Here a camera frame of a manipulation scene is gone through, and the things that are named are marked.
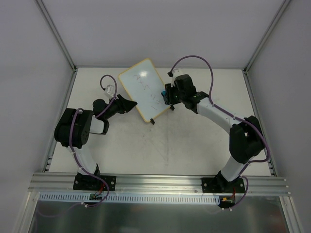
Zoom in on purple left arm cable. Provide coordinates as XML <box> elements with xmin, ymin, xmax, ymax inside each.
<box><xmin>36</xmin><ymin>74</ymin><xmax>120</xmax><ymax>216</ymax></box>

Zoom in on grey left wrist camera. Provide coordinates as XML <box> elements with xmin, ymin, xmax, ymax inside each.
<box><xmin>104</xmin><ymin>84</ymin><xmax>116</xmax><ymax>99</ymax></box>

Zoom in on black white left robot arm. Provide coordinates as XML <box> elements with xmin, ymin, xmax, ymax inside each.
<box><xmin>54</xmin><ymin>94</ymin><xmax>138</xmax><ymax>190</ymax></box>

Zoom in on aluminium mounting rail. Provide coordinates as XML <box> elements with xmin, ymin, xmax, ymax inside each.
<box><xmin>28</xmin><ymin>172</ymin><xmax>292</xmax><ymax>196</ymax></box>

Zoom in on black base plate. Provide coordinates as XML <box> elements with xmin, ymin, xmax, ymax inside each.
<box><xmin>201</xmin><ymin>177</ymin><xmax>245</xmax><ymax>194</ymax></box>
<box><xmin>72</xmin><ymin>173</ymin><xmax>117</xmax><ymax>191</ymax></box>

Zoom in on white slotted cable duct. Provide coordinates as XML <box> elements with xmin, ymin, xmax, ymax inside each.
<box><xmin>38</xmin><ymin>192</ymin><xmax>220</xmax><ymax>205</ymax></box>

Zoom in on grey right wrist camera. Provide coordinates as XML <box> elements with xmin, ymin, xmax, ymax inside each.
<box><xmin>167</xmin><ymin>69</ymin><xmax>183</xmax><ymax>78</ymax></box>

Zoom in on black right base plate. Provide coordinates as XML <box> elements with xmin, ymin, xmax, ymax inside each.
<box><xmin>201</xmin><ymin>177</ymin><xmax>245</xmax><ymax>194</ymax></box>

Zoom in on yellow framed whiteboard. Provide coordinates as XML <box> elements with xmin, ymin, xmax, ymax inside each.
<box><xmin>118</xmin><ymin>59</ymin><xmax>170</xmax><ymax>123</ymax></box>

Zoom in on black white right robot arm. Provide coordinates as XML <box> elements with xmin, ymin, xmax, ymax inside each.
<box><xmin>161</xmin><ymin>72</ymin><xmax>265</xmax><ymax>192</ymax></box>

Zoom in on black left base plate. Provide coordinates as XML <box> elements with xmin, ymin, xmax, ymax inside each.
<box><xmin>72</xmin><ymin>173</ymin><xmax>117</xmax><ymax>191</ymax></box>

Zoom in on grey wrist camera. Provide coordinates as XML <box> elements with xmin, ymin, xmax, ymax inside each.
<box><xmin>167</xmin><ymin>69</ymin><xmax>183</xmax><ymax>78</ymax></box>
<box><xmin>104</xmin><ymin>84</ymin><xmax>116</xmax><ymax>99</ymax></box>

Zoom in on blue black whiteboard eraser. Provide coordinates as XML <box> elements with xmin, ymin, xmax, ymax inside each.
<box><xmin>161</xmin><ymin>91</ymin><xmax>170</xmax><ymax>105</ymax></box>

